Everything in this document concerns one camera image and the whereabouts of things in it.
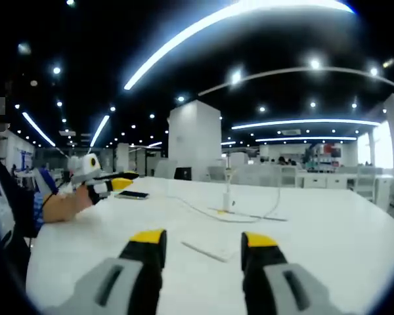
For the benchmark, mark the black screen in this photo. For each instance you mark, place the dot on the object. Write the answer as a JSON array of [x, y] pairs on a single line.
[[183, 173]]

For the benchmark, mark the black smartphone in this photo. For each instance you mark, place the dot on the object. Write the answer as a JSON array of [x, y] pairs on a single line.
[[131, 195]]

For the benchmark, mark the person's torso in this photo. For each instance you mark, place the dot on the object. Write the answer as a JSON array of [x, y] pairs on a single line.
[[13, 203]]

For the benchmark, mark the white paper sheet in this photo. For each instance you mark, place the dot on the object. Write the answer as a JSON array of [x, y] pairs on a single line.
[[213, 252]]

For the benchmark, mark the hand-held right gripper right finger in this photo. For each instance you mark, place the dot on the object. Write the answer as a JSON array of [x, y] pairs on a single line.
[[282, 288]]

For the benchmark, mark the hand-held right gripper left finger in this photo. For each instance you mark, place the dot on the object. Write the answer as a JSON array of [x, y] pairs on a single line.
[[118, 285]]

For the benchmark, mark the yellow tape patch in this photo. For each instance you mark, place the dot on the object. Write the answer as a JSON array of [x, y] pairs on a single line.
[[220, 212]]

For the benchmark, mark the person's left hand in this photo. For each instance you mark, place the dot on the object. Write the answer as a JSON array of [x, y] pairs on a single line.
[[83, 197]]

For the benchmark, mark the long curved ceiling light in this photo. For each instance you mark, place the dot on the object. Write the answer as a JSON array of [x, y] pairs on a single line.
[[216, 23]]

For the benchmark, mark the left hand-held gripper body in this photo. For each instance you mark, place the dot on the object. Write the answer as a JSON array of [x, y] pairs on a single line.
[[85, 167]]

